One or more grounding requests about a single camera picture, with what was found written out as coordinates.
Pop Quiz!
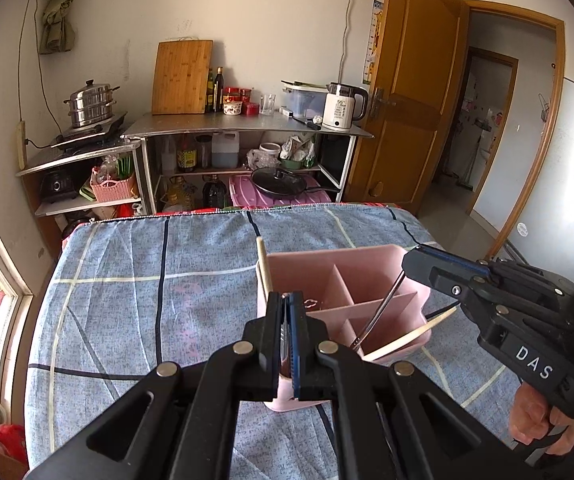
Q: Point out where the blue checked tablecloth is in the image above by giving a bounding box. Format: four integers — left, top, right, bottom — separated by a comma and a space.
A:
25, 204, 519, 479

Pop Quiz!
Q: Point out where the pink utensil basket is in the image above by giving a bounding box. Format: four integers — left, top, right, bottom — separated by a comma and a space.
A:
254, 242, 434, 413

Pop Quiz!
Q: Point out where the right hand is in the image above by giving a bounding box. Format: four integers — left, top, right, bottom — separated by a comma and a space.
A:
508, 382, 574, 456

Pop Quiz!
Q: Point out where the black frying pan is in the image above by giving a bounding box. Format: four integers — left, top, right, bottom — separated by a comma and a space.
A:
250, 167, 334, 198

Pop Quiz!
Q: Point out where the glass cup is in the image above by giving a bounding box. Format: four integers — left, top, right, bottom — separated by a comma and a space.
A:
259, 93, 276, 116

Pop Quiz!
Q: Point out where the bamboo cutting board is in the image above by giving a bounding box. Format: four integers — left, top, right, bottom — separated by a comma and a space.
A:
150, 39, 213, 115

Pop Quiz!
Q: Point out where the white plastic jug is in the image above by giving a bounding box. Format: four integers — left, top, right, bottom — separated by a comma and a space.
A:
211, 131, 240, 169

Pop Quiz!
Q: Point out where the steel kitchen table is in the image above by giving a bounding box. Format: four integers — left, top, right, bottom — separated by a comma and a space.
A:
124, 112, 374, 214

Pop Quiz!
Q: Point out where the dark sauce bottle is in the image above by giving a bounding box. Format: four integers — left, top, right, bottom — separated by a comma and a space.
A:
212, 66, 224, 113

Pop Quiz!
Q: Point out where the low side shelf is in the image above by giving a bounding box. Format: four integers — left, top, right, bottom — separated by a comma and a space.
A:
16, 139, 153, 232

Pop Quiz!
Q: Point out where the olive green curtain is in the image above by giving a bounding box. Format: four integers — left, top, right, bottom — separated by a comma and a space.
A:
39, 0, 76, 55

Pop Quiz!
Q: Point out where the clear plastic storage box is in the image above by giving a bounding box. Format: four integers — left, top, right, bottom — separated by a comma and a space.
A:
281, 80, 327, 119

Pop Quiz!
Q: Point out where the silver metal chopstick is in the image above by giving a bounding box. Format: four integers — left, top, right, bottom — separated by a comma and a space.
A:
350, 270, 406, 350
281, 306, 290, 377

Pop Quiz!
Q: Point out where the red lidded jar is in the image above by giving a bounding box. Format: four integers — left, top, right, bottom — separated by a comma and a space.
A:
222, 87, 260, 116

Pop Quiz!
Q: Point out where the steel steamer pot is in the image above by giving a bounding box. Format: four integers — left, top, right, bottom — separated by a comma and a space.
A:
64, 79, 119, 128

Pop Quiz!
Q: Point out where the wooden door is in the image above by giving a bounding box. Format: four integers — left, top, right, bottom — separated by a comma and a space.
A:
345, 0, 469, 214

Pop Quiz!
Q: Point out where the pink plastic bin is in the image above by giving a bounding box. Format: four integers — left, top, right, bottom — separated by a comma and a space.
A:
227, 173, 333, 210

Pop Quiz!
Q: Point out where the white electric kettle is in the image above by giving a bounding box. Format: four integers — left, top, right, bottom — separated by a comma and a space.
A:
323, 82, 368, 131

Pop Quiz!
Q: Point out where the induction cooker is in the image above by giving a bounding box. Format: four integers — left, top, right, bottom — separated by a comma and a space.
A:
50, 113, 127, 152

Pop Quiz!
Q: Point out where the pink woven basket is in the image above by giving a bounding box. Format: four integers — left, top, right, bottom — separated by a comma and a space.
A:
90, 167, 140, 202

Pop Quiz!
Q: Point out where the silver refrigerator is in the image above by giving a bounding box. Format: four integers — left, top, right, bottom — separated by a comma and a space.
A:
507, 79, 574, 280

